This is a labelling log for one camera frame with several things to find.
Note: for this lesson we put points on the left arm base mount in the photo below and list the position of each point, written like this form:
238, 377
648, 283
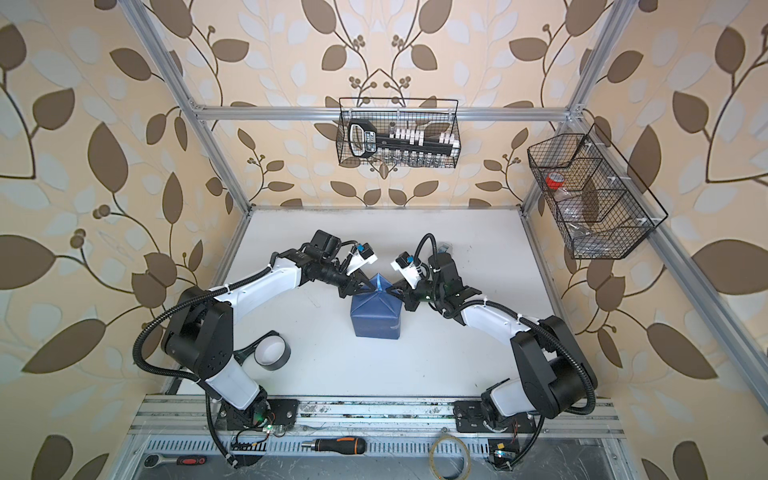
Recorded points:
273, 414

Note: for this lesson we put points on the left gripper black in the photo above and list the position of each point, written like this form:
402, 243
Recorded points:
355, 279

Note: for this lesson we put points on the back wire basket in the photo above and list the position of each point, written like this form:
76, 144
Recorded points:
432, 114

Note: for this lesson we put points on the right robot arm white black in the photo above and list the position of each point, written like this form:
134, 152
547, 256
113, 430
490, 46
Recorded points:
552, 373

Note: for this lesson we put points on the red handled ratchet wrench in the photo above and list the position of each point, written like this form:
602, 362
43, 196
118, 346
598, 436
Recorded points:
155, 460

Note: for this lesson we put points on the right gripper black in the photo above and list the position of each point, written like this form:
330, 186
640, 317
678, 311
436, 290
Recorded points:
401, 286

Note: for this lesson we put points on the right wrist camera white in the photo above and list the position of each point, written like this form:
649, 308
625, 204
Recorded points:
407, 266

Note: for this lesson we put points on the grey duct tape roll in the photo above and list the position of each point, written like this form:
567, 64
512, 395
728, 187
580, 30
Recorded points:
272, 353

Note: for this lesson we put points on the light blue wrapping paper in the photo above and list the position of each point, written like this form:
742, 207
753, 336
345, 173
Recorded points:
376, 314

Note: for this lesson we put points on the wire basket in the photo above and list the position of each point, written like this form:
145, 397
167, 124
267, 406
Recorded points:
608, 209
432, 114

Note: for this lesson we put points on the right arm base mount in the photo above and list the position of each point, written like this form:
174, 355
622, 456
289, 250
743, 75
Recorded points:
471, 416

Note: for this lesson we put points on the right wire basket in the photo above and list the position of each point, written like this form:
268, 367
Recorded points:
608, 209

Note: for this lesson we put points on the clear tape roll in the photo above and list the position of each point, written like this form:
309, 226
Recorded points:
449, 458

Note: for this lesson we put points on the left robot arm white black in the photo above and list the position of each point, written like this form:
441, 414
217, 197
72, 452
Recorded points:
200, 334

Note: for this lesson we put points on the black socket set rail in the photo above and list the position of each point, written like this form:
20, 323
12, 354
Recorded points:
366, 141

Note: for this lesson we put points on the black orange screwdriver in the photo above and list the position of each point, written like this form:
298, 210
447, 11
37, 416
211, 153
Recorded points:
341, 445

